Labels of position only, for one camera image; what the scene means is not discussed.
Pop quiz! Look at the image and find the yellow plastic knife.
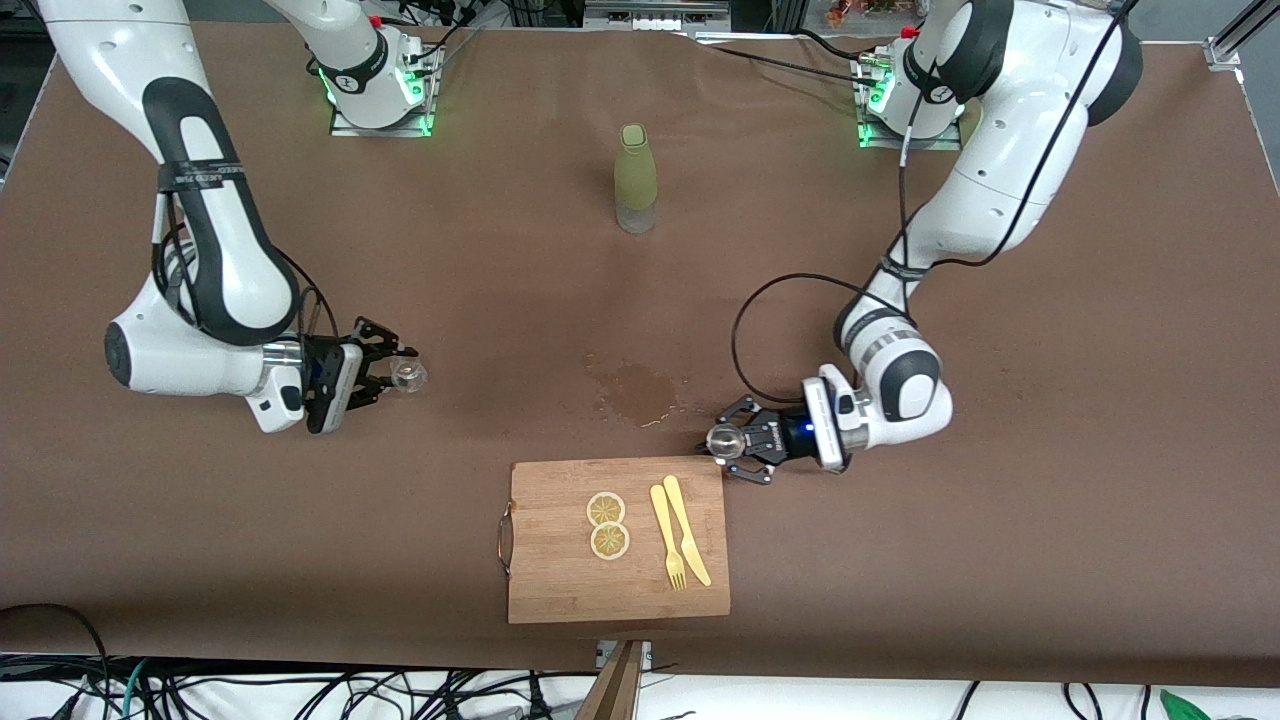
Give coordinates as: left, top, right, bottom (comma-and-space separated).
663, 475, 713, 587

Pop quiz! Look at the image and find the yellow plastic fork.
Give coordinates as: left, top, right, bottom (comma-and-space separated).
650, 484, 689, 592

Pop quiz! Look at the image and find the brown table cover sheet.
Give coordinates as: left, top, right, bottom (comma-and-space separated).
0, 18, 1280, 691

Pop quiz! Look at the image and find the wooden beam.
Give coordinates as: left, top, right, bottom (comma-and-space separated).
575, 640, 646, 720

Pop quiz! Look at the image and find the glass bottle with green sleeve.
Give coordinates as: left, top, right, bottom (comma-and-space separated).
614, 124, 659, 235

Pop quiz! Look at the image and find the grey aluminium profile bar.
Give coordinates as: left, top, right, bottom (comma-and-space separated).
585, 0, 731, 31

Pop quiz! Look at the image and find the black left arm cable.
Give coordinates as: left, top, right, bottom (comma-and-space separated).
730, 0, 1141, 409

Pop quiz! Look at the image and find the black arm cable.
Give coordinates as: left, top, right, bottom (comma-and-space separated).
730, 0, 1141, 409
150, 190, 341, 349

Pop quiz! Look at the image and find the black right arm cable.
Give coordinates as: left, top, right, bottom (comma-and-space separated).
150, 190, 341, 349

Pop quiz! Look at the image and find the wooden cutting board with handle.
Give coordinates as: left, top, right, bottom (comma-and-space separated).
498, 456, 731, 625

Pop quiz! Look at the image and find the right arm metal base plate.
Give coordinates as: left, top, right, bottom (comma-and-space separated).
330, 45, 438, 138

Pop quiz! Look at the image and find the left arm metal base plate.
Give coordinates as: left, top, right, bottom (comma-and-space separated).
855, 55, 963, 151

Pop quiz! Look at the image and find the black looped floor cable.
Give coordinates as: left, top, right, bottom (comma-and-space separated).
0, 603, 113, 720

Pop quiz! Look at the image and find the black base power cable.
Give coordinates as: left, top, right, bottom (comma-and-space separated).
690, 28, 901, 96

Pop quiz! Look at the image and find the teal floor cable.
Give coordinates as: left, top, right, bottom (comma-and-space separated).
118, 658, 151, 720

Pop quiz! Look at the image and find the aluminium frame corner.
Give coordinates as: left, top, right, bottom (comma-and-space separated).
1205, 0, 1280, 71

